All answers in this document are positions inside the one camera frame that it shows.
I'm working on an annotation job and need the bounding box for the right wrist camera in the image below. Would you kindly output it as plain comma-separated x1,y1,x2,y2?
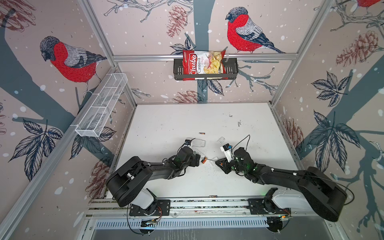
220,144,233,162

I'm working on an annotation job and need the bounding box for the aluminium frame crossbar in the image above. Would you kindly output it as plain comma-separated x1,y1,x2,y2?
113,53,299,63

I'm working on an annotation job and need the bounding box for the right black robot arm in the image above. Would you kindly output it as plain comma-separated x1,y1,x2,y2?
215,148,348,222

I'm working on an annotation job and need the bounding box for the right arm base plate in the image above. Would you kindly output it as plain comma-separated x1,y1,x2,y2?
247,199,291,215

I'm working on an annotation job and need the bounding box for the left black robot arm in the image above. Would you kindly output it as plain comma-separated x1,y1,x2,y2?
106,147,201,207

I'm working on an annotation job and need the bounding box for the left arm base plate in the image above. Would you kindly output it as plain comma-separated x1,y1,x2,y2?
129,199,171,217

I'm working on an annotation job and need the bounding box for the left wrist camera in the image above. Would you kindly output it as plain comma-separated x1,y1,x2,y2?
184,140,192,147

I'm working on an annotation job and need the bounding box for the red cassava chips bag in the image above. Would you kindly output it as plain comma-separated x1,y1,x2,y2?
183,50,226,76

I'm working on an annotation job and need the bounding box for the black wall basket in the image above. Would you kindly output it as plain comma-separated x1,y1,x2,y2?
173,58,239,81

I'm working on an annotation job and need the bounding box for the white wire mesh shelf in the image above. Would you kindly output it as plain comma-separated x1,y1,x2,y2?
75,73,128,138

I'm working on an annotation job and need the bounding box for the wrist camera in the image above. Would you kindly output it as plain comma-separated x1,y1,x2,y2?
220,144,233,162
184,140,192,147

